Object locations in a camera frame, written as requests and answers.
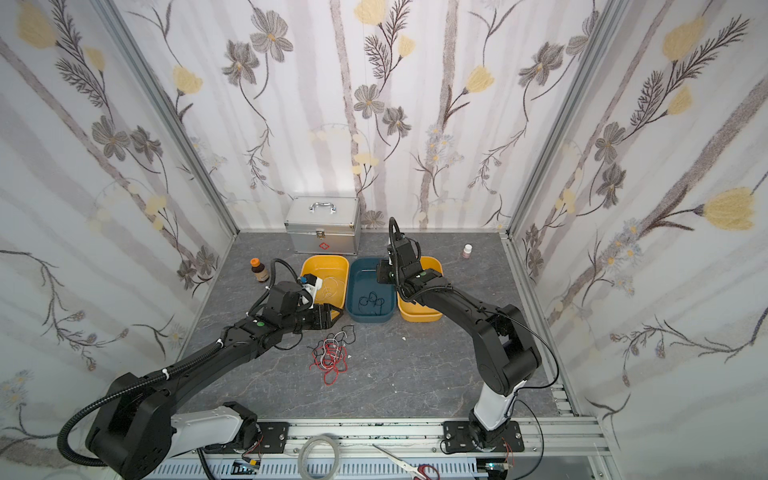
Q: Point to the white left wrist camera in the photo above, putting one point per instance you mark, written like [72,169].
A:
[311,284]

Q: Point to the silver aluminium first-aid case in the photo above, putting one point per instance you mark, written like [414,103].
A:
[324,225]

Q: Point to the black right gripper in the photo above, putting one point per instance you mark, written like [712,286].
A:
[389,271]

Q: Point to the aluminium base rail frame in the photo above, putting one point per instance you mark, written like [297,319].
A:
[532,448]

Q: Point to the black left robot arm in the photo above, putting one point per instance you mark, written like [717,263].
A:
[136,425]

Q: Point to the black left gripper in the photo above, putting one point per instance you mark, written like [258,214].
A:
[327,315]

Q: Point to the scissors on rail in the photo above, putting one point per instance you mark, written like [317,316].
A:
[402,464]

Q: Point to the brown bottle orange cap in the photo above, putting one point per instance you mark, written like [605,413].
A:
[260,270]

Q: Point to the dark teal plastic bin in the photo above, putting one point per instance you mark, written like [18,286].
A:
[367,301]

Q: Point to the left yellow plastic bin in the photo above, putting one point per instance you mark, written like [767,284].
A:
[334,271]

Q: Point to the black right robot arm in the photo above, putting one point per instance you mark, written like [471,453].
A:
[506,349]

